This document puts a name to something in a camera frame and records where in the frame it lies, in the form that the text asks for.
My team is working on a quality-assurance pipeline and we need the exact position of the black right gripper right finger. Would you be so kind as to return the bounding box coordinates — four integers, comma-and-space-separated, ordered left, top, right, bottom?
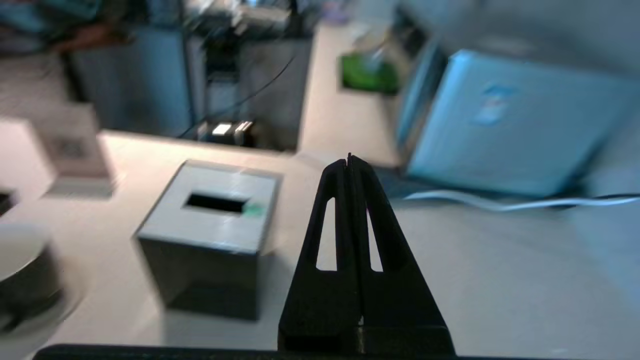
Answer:
349, 154, 457, 355

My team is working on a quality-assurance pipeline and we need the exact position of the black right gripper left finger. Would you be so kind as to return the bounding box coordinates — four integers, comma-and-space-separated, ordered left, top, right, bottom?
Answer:
277, 159, 362, 354

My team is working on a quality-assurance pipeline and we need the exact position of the black tissue box white top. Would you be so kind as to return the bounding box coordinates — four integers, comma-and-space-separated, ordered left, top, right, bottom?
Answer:
134, 159, 284, 322

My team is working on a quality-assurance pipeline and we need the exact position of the silver microwave oven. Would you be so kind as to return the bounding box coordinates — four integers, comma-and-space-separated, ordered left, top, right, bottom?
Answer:
394, 6, 640, 199

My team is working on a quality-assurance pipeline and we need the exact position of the green mat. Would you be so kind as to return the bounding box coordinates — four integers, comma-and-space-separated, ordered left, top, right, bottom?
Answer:
341, 53, 401, 94

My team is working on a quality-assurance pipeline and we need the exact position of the beige saucer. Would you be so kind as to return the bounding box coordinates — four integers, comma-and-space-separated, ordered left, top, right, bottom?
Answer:
0, 277, 87, 351

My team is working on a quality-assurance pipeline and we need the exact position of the QR code acrylic sign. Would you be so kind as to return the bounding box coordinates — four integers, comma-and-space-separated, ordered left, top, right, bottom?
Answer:
34, 102, 119, 199

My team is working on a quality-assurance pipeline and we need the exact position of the black mug white inside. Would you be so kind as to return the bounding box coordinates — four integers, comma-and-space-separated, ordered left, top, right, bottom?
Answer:
0, 222, 64, 332

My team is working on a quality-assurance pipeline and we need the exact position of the silver refrigerator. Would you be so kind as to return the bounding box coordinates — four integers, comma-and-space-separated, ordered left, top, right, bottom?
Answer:
64, 22, 202, 137

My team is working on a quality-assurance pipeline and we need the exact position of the white power cable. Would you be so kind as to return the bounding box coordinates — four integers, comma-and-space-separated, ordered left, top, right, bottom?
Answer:
402, 190, 640, 213

